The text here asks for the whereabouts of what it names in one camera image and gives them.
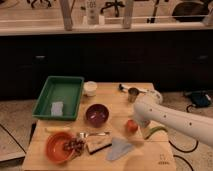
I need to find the pale blue sponge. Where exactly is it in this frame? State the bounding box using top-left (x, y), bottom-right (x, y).
top-left (51, 102), bottom-right (63, 116)

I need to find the black-handled utensil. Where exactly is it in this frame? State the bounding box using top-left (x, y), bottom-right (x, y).
top-left (118, 84), bottom-right (152, 93)

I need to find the dark teal bag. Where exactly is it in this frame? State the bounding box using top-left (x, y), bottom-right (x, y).
top-left (190, 92), bottom-right (211, 107)

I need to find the red apple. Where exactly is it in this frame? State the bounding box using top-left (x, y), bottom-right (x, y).
top-left (125, 119), bottom-right (138, 133)

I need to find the orange plastic bowl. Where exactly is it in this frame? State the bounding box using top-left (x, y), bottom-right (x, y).
top-left (45, 132), bottom-right (75, 164)

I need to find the metal measuring cup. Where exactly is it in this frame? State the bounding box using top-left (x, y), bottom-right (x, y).
top-left (128, 87), bottom-right (139, 103)

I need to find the silver metal spoon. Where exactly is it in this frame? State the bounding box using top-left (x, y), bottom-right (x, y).
top-left (76, 132), bottom-right (110, 138)

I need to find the black power cable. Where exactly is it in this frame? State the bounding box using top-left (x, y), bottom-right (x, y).
top-left (168, 103), bottom-right (200, 171)

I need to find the green plastic tray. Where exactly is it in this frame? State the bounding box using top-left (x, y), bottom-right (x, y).
top-left (33, 76), bottom-right (84, 121)

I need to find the bunch of dark grapes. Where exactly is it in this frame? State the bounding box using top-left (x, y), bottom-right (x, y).
top-left (63, 138), bottom-right (85, 155)

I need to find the white paper cup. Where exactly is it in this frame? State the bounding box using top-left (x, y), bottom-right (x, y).
top-left (83, 81), bottom-right (97, 97)

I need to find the blue folded cloth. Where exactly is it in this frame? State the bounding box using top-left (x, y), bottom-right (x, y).
top-left (106, 137), bottom-right (134, 161)

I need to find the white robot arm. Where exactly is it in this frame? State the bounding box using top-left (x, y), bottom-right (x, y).
top-left (133, 90), bottom-right (213, 147)

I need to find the dark purple bowl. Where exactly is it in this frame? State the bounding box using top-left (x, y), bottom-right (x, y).
top-left (85, 104), bottom-right (109, 128)

